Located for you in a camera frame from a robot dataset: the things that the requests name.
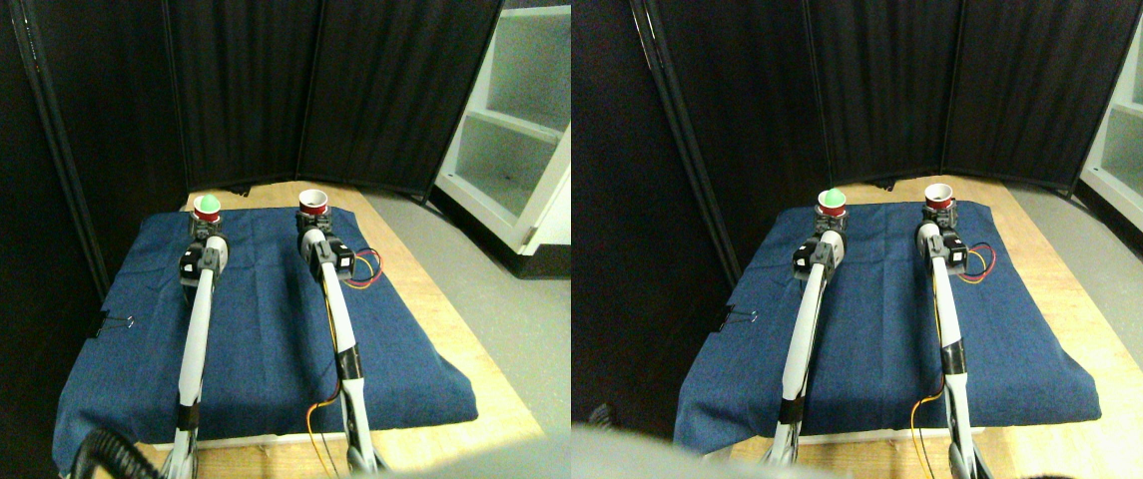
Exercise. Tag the red cup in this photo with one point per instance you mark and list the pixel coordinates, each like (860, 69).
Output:
(313, 212)
(938, 205)
(833, 214)
(207, 219)

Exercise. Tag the green ball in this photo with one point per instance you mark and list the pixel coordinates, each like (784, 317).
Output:
(208, 205)
(833, 198)

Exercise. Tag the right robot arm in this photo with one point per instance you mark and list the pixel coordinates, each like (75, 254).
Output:
(336, 309)
(948, 309)

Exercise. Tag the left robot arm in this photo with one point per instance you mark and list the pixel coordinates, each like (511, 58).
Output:
(809, 339)
(197, 339)

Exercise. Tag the black curtain stand foot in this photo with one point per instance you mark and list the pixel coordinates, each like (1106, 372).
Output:
(240, 191)
(882, 188)

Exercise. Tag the dark blue cloth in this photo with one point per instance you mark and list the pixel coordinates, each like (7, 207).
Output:
(262, 349)
(890, 349)

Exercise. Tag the black curtain stand pole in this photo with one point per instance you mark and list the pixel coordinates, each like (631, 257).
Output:
(63, 150)
(688, 150)

